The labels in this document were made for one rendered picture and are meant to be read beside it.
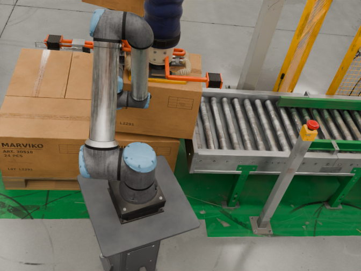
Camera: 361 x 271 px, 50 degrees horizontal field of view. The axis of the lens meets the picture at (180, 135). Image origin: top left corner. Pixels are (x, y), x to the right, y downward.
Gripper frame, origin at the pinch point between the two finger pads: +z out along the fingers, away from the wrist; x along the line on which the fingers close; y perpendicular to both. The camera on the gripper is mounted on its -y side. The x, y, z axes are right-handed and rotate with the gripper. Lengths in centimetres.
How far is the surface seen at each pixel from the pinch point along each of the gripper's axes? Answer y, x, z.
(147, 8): 18.2, 29.0, -6.1
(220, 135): 76, -59, -12
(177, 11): 33.9, 29.8, -8.5
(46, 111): -44, -58, 6
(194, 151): 53, -52, -34
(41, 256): -41, -112, -73
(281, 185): 109, -61, -53
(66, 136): -28, -58, -18
